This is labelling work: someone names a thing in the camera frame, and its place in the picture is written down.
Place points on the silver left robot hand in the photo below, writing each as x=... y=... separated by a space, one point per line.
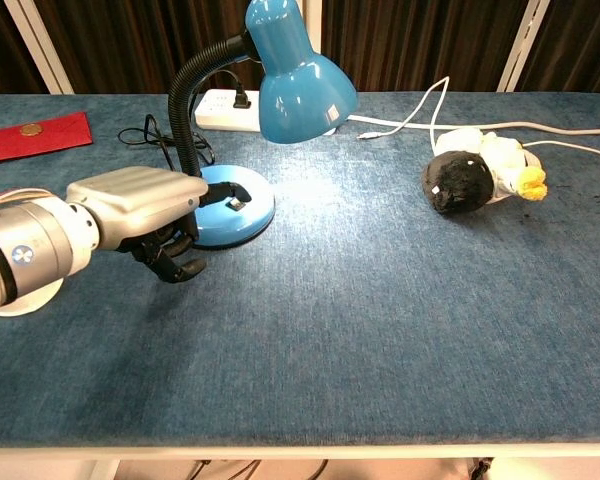
x=140 y=200

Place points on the blue gooseneck desk lamp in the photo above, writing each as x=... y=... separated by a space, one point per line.
x=230 y=220

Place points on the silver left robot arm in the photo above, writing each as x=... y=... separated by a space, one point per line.
x=30 y=245

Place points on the white power strip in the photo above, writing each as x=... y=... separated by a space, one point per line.
x=220 y=114

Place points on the red envelope with gold seal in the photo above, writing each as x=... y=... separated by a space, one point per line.
x=40 y=137

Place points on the white paper cup blue print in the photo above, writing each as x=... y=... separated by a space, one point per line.
x=25 y=303

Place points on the blue fabric table cover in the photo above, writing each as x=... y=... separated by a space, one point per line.
x=355 y=325

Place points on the black and white plush penguin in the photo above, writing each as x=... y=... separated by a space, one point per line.
x=460 y=187

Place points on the dark brown curtain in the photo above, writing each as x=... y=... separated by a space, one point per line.
x=420 y=40

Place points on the white frame post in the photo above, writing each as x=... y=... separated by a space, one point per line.
x=40 y=45
x=522 y=45

